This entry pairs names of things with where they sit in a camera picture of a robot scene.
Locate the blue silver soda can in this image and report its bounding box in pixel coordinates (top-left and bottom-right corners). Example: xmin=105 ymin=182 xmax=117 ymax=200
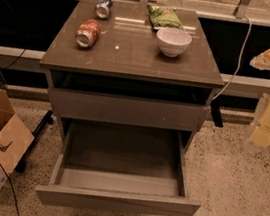
xmin=94 ymin=0 xmax=113 ymax=20

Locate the grey drawer cabinet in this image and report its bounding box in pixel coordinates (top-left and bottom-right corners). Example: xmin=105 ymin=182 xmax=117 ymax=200
xmin=40 ymin=0 xmax=224 ymax=145

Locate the white cable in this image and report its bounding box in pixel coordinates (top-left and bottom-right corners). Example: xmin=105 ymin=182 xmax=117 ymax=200
xmin=211 ymin=12 xmax=254 ymax=105

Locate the black table leg bar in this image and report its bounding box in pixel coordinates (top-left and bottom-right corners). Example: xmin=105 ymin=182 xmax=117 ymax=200
xmin=15 ymin=110 xmax=53 ymax=173

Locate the grey top drawer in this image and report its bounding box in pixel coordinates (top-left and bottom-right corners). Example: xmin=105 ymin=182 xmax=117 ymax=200
xmin=48 ymin=87 xmax=210 ymax=132

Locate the green chip bag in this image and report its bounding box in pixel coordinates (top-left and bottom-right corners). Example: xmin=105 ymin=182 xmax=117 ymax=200
xmin=147 ymin=5 xmax=183 ymax=29

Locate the grey drawer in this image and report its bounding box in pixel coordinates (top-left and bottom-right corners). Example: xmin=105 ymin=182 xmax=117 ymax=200
xmin=48 ymin=87 xmax=210 ymax=132
xmin=36 ymin=120 xmax=201 ymax=216

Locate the red soda can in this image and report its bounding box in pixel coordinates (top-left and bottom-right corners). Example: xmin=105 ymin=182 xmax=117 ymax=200
xmin=75 ymin=19 xmax=101 ymax=48

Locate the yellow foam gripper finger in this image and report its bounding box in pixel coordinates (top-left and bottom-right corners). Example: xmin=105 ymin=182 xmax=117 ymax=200
xmin=243 ymin=123 xmax=270 ymax=153

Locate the white ceramic bowl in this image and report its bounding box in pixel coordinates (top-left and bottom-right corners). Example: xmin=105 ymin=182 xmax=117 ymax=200
xmin=156 ymin=27 xmax=192 ymax=57

